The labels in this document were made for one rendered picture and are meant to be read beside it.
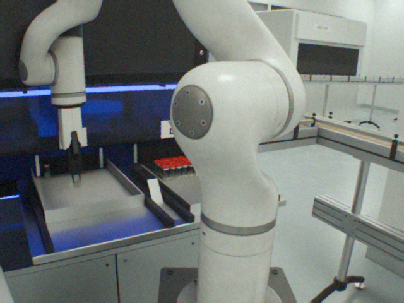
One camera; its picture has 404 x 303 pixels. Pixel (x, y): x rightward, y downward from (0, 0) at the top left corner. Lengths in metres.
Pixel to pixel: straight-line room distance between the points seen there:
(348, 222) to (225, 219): 1.43
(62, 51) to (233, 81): 0.52
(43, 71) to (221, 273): 0.56
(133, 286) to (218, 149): 1.09
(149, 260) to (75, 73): 0.81
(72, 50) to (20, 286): 0.81
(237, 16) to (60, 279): 1.07
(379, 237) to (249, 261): 1.32
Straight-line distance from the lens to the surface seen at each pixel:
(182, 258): 1.49
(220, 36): 0.54
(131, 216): 0.93
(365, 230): 1.86
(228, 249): 0.54
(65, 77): 0.86
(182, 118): 0.43
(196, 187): 1.11
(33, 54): 0.81
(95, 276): 1.37
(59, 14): 0.81
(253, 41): 0.54
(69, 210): 0.93
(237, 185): 0.48
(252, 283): 0.58
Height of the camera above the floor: 1.30
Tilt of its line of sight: 17 degrees down
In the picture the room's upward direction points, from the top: 2 degrees clockwise
